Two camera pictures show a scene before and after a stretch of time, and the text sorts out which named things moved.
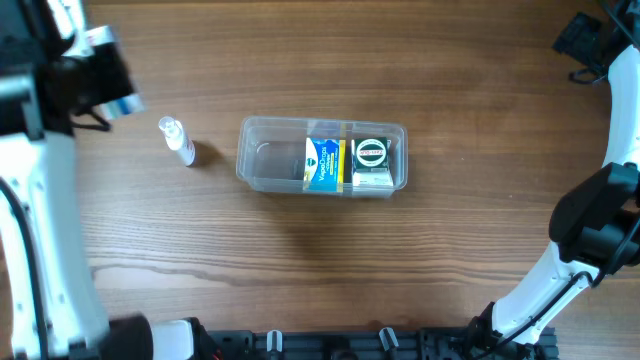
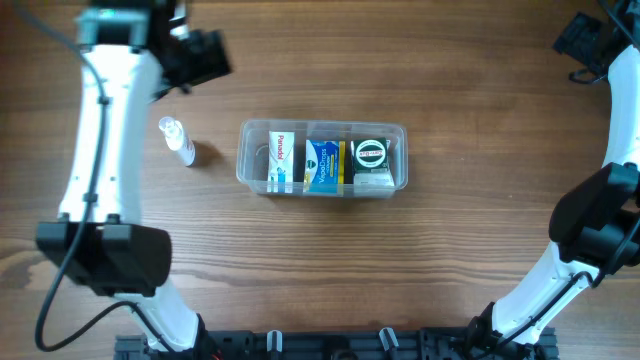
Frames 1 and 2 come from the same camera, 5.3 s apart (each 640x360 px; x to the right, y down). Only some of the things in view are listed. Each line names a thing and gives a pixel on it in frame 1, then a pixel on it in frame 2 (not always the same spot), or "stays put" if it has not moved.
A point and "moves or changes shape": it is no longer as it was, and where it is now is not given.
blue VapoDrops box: [324, 164] stays put
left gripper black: [107, 70] → [209, 57]
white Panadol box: [120, 107] moves or changes shape
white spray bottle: [175, 138] stays put
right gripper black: [576, 38] stays put
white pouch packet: [371, 178] stays put
